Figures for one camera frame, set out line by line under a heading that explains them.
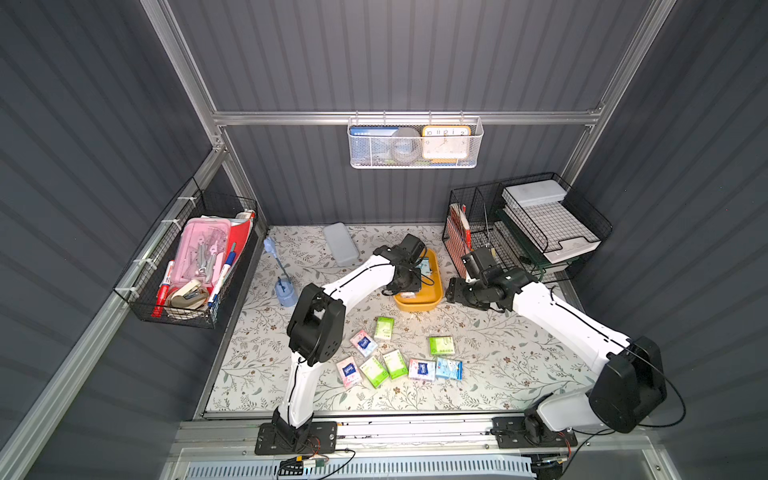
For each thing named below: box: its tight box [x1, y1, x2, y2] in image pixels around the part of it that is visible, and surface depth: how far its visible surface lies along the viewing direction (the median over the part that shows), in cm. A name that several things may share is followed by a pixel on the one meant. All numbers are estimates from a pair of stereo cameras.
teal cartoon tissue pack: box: [418, 257, 430, 275], surface depth 104 cm
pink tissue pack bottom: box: [408, 358, 436, 382], surface depth 84 cm
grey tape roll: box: [391, 127, 422, 165], surface depth 89 cm
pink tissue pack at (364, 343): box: [350, 330, 378, 358], surface depth 88 cm
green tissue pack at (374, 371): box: [359, 356, 389, 389], surface depth 84 cm
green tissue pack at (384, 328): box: [374, 316, 395, 340], surface depth 92 cm
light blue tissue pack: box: [435, 357, 463, 381], surface depth 84 cm
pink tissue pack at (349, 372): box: [336, 356, 362, 389], surface depth 84 cm
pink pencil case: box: [172, 217, 231, 290], surface depth 74 cm
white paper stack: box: [501, 179, 602, 264], surface depth 97 cm
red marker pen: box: [152, 260, 175, 318], surface depth 66 cm
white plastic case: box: [323, 223, 359, 267], surface depth 118 cm
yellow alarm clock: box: [422, 125, 472, 164], surface depth 90 cm
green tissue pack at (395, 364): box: [383, 349, 409, 380], surface depth 85 cm
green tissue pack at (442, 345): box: [429, 336, 455, 355], surface depth 88 cm
